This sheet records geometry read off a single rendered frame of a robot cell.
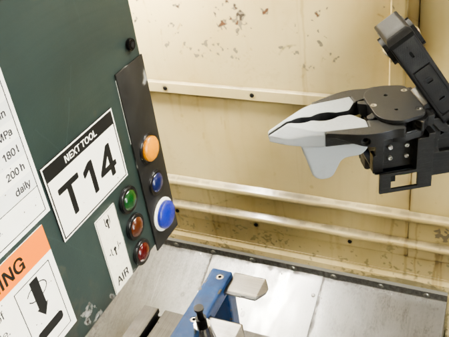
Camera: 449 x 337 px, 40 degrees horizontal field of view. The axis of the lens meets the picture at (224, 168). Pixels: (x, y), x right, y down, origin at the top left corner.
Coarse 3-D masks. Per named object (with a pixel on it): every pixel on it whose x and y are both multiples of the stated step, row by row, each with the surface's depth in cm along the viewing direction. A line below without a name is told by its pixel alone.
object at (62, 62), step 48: (0, 0) 40; (48, 0) 44; (96, 0) 49; (0, 48) 41; (48, 48) 45; (96, 48) 50; (48, 96) 46; (96, 96) 51; (48, 144) 46; (48, 240) 48; (96, 240) 54; (96, 288) 55
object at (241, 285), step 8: (232, 280) 110; (240, 280) 110; (248, 280) 109; (256, 280) 109; (264, 280) 109; (232, 288) 108; (240, 288) 108; (248, 288) 108; (256, 288) 108; (264, 288) 107; (240, 296) 107; (248, 296) 106; (256, 296) 106
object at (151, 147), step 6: (150, 138) 58; (156, 138) 59; (144, 144) 58; (150, 144) 58; (156, 144) 59; (144, 150) 58; (150, 150) 58; (156, 150) 60; (144, 156) 58; (150, 156) 59; (156, 156) 60
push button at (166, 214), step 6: (162, 204) 63; (168, 204) 63; (162, 210) 62; (168, 210) 63; (174, 210) 64; (162, 216) 62; (168, 216) 63; (162, 222) 62; (168, 222) 63; (162, 228) 63
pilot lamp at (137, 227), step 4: (136, 220) 58; (140, 220) 59; (132, 224) 58; (136, 224) 58; (140, 224) 59; (132, 228) 58; (136, 228) 58; (140, 228) 59; (132, 232) 58; (136, 232) 58; (140, 232) 59; (136, 236) 59
